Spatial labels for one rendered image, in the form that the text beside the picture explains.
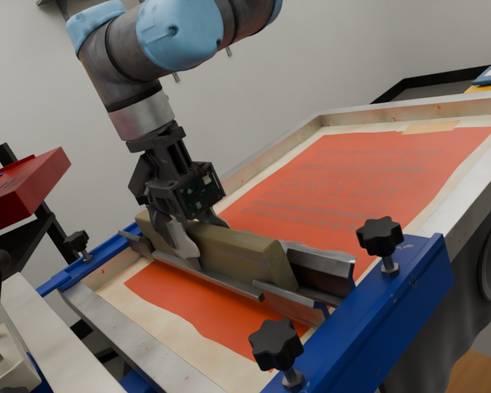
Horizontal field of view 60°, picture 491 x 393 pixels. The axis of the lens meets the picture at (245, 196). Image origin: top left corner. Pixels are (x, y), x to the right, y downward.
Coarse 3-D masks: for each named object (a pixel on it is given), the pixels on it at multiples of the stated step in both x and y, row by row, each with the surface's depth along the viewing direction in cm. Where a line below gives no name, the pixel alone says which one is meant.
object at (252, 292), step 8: (160, 256) 72; (168, 256) 71; (176, 264) 68; (184, 264) 66; (192, 272) 64; (200, 272) 62; (208, 272) 61; (216, 272) 60; (208, 280) 61; (216, 280) 59; (224, 280) 58; (232, 280) 57; (224, 288) 58; (232, 288) 56; (240, 288) 55; (248, 288) 54; (256, 288) 53; (248, 296) 53; (256, 296) 52; (264, 296) 52
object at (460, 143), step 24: (384, 144) 88; (408, 144) 83; (432, 144) 79; (456, 144) 75; (432, 168) 71; (456, 168) 68; (408, 192) 67; (432, 192) 65; (384, 216) 64; (408, 216) 61; (288, 240) 69; (312, 240) 66; (336, 240) 63; (360, 264) 56; (216, 288) 64; (192, 312) 61; (216, 312) 59; (240, 312) 57; (264, 312) 55; (216, 336) 54; (240, 336) 53
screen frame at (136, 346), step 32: (448, 96) 88; (480, 96) 81; (256, 160) 101; (480, 160) 61; (224, 192) 96; (480, 192) 54; (448, 224) 51; (128, 256) 83; (96, 288) 80; (96, 320) 63; (128, 320) 59; (128, 352) 53; (160, 352) 50; (160, 384) 45; (192, 384) 44
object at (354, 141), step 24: (312, 144) 105; (336, 144) 98; (360, 144) 93; (288, 168) 97; (264, 192) 90; (240, 216) 84; (168, 264) 77; (144, 288) 73; (168, 288) 70; (192, 288) 67
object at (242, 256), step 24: (144, 216) 73; (192, 240) 61; (216, 240) 55; (240, 240) 52; (264, 240) 49; (216, 264) 59; (240, 264) 53; (264, 264) 48; (288, 264) 50; (288, 288) 50
